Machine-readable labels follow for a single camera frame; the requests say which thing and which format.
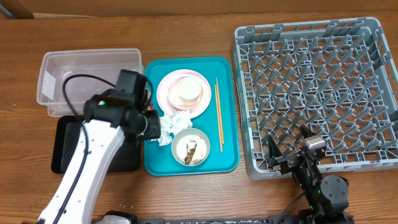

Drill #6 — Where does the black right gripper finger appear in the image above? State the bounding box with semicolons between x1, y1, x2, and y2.
267;134;282;168
300;125;316;139

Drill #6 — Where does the white napkin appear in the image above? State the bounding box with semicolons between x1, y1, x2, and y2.
170;110;193;135
158;114;172;146

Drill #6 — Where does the grey bowl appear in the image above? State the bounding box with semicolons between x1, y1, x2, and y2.
171;128;210;167

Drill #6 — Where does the rice pile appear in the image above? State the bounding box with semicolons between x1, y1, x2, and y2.
176;135;208;166

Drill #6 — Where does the brown food scrap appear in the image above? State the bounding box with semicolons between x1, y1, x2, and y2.
184;139;197;164

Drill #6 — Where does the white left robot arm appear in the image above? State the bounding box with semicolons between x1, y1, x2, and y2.
38;95;160;223

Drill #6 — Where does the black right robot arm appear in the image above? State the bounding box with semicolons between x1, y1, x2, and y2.
267;125;354;223

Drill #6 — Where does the grey dishwasher rack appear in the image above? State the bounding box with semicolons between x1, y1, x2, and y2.
232;17;397;180

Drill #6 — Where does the black plastic tray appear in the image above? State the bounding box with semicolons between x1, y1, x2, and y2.
51;116;141;174

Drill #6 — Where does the small pink plate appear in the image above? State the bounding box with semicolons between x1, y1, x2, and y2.
167;77;203;110

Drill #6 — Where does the large pink plate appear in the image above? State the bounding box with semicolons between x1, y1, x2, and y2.
156;69;212;118

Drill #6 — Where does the left wooden chopstick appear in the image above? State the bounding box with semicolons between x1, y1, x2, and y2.
215;83;223;153

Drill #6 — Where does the cream cup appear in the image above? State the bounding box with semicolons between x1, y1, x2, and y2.
177;77;202;103

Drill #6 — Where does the teal serving tray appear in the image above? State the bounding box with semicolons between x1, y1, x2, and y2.
144;57;239;176

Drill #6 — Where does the clear plastic bin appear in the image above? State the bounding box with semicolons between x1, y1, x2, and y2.
36;48;144;117

